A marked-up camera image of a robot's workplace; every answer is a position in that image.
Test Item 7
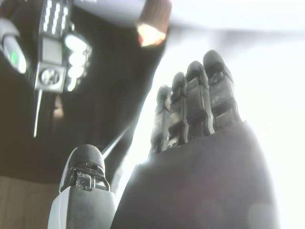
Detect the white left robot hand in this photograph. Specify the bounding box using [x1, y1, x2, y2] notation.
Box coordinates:
[47, 49, 283, 229]

